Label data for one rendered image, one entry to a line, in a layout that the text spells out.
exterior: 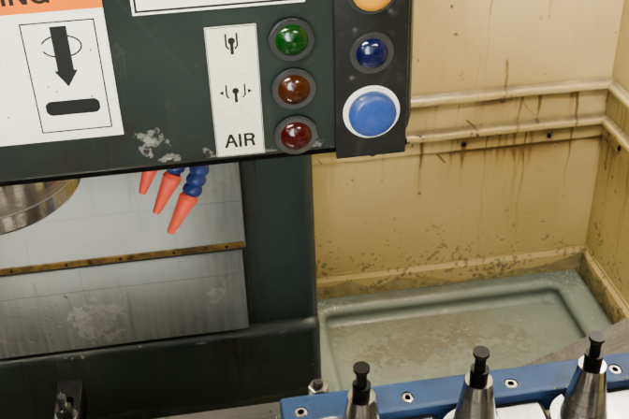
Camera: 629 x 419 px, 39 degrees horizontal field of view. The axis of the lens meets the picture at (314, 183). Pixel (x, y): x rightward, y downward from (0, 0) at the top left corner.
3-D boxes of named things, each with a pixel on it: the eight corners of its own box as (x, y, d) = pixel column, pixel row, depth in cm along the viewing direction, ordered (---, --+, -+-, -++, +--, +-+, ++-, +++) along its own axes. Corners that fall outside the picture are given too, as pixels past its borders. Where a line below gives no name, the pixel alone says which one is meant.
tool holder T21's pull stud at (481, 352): (487, 373, 82) (490, 344, 80) (489, 386, 81) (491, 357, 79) (468, 372, 82) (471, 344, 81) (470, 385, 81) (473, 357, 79)
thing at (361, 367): (367, 386, 81) (367, 358, 79) (373, 399, 80) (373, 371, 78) (349, 391, 81) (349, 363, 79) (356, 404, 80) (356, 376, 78)
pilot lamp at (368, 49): (390, 70, 54) (391, 36, 52) (355, 73, 53) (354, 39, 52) (388, 65, 54) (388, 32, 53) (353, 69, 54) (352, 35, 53)
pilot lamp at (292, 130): (314, 151, 56) (314, 120, 55) (280, 154, 55) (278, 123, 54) (313, 146, 56) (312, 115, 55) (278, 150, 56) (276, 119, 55)
